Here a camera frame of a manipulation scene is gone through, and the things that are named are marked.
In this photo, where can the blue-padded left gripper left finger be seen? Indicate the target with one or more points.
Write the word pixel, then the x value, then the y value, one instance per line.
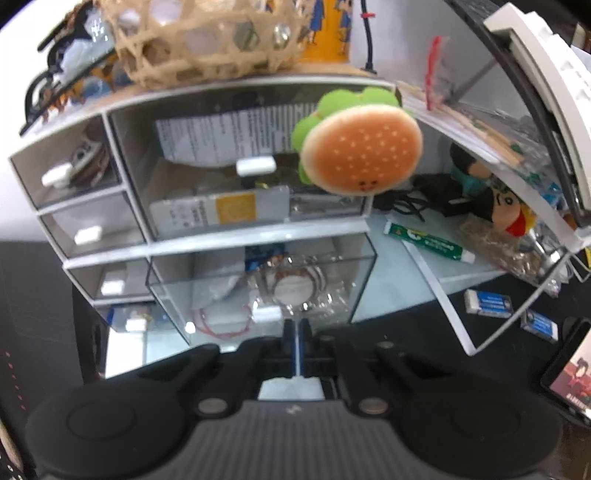
pixel 288 349

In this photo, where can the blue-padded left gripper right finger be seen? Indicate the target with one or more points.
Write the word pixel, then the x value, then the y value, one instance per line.
pixel 306 347

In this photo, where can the clear large bottom drawer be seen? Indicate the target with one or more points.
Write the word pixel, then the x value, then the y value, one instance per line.
pixel 321 280

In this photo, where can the clear large drawer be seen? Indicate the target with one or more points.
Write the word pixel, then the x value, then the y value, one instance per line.
pixel 321 280
pixel 218 157

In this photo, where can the small bottom left drawer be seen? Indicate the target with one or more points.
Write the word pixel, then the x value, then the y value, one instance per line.
pixel 135 317

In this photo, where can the small drawer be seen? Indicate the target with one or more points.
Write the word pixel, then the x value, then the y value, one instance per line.
pixel 66 163
pixel 135 317
pixel 112 283
pixel 97 225

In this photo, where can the white drawer organizer cabinet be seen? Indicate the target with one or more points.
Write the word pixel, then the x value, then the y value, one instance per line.
pixel 260 234

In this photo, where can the clear large top drawer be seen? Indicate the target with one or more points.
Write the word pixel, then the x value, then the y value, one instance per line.
pixel 218 157

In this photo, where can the small top left drawer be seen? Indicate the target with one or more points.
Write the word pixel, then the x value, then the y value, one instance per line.
pixel 66 163

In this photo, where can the green toothpaste tube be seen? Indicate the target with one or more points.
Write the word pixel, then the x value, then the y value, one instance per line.
pixel 434 244

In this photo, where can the blue white eraser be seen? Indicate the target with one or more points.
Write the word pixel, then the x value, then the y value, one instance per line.
pixel 540 326
pixel 488 304

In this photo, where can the hamburger plush toy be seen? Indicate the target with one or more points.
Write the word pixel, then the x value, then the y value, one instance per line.
pixel 358 143

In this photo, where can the cartoon boy plush doll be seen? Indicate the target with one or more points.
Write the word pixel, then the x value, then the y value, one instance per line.
pixel 504 210

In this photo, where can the black printer box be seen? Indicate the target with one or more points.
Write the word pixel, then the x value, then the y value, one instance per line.
pixel 52 340

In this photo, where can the tablet showing cartoon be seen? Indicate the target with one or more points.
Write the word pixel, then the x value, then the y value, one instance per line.
pixel 566 381

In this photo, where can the white metal laptop stand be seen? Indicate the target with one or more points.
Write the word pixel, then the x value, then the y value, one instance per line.
pixel 498 152

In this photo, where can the yellow cartoon cup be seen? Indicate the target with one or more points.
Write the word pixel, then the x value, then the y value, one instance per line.
pixel 329 32

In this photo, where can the woven bamboo basket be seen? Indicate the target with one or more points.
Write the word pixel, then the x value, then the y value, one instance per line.
pixel 164 44

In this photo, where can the white mechanical keyboard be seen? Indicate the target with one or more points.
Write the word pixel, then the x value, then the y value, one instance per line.
pixel 560 77

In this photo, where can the black laptop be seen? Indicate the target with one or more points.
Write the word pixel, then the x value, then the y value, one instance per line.
pixel 472 14

